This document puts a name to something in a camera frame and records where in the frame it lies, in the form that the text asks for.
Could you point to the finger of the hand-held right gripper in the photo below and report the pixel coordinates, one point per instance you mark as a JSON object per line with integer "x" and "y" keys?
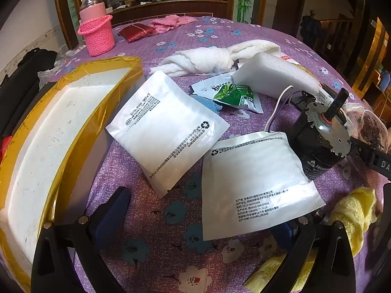
{"x": 375, "y": 161}

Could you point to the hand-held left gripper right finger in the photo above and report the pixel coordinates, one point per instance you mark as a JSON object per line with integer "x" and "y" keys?
{"x": 285, "y": 233}

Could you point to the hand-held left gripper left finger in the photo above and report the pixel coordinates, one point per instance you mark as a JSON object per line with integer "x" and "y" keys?
{"x": 105, "y": 216}

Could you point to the white padded mailer bag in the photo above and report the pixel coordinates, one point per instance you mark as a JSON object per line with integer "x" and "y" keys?
{"x": 256, "y": 183}
{"x": 165, "y": 128}

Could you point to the yellow towel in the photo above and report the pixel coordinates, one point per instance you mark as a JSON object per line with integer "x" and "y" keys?
{"x": 354, "y": 216}

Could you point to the white foam box yellow tape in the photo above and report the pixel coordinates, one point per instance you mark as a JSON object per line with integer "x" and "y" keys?
{"x": 45, "y": 146}

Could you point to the blue cloth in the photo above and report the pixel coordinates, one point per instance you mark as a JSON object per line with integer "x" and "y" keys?
{"x": 207, "y": 103}

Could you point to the white knotted towel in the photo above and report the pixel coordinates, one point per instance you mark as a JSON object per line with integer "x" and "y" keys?
{"x": 201, "y": 59}

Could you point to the clear bag with dark contents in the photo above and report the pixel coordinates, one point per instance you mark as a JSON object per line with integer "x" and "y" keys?
{"x": 371, "y": 128}

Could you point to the purple floral tablecloth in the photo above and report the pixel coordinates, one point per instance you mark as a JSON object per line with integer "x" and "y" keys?
{"x": 183, "y": 250}

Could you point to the gold framed cabinet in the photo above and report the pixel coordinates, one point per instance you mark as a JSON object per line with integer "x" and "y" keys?
{"x": 372, "y": 61}

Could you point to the wooden stair railing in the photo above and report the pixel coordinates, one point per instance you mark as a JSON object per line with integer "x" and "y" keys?
{"x": 339, "y": 33}

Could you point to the white foam block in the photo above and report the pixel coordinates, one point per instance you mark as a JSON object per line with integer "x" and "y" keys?
{"x": 275, "y": 73}

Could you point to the white card with red print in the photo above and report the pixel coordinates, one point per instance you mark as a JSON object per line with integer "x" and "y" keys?
{"x": 288, "y": 58}

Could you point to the dark hanging jacket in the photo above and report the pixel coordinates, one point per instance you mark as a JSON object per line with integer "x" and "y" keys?
{"x": 311, "y": 27}

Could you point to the green sachet packet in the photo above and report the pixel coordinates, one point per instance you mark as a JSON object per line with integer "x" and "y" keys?
{"x": 235, "y": 93}

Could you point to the clear plastic bag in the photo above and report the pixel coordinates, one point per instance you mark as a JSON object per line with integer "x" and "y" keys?
{"x": 45, "y": 77}

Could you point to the black sofa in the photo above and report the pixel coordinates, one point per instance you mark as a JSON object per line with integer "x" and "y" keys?
{"x": 24, "y": 82}

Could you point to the green white snack packet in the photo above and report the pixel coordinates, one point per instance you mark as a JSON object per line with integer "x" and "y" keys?
{"x": 210, "y": 85}

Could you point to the brown wooden door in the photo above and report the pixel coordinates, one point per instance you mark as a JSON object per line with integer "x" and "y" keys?
{"x": 288, "y": 6}

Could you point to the pink bottle in knit cover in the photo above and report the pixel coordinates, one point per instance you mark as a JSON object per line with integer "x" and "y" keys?
{"x": 97, "y": 33}

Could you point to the red pouch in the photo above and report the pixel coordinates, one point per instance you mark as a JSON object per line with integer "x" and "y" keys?
{"x": 136, "y": 32}

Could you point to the pink cloth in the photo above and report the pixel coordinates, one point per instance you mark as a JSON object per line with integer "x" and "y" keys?
{"x": 168, "y": 23}

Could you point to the wooden partition counter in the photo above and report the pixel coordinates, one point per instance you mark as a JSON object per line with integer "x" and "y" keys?
{"x": 171, "y": 7}

